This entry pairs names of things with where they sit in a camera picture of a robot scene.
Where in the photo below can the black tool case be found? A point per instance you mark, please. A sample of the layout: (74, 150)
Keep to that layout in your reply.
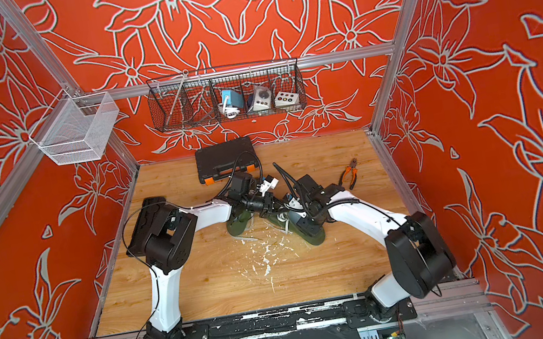
(216, 163)

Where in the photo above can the black wire basket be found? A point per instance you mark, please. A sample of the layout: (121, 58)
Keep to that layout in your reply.
(192, 99)

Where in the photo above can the clear plastic bin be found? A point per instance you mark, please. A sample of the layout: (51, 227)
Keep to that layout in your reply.
(75, 132)

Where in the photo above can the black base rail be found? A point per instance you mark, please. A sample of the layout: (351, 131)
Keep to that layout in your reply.
(345, 317)

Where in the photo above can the white dotted box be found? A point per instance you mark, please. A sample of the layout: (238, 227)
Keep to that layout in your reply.
(286, 100)

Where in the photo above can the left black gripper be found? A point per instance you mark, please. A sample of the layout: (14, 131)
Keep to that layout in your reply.
(269, 203)

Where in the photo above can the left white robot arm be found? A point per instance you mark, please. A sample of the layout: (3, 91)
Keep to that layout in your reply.
(164, 234)

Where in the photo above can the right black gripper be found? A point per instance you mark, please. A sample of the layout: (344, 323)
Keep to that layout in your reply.
(303, 224)

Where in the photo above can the blue white box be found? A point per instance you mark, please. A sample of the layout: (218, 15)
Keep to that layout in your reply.
(232, 99)

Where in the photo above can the orange handled pliers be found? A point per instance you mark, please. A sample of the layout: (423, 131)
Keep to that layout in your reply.
(349, 175)

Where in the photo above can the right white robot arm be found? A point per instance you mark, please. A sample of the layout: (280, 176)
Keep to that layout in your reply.
(418, 256)

